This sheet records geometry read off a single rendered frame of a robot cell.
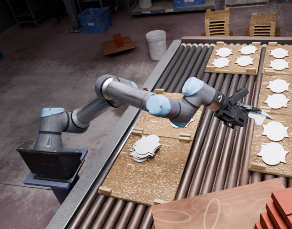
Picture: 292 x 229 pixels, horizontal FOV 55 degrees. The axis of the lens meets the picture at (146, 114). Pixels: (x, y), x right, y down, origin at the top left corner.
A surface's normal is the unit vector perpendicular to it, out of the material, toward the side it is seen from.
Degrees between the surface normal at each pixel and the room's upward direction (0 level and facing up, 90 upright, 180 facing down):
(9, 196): 0
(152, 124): 0
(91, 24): 90
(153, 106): 49
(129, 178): 0
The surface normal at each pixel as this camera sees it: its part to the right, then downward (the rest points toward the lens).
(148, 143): -0.16, -0.78
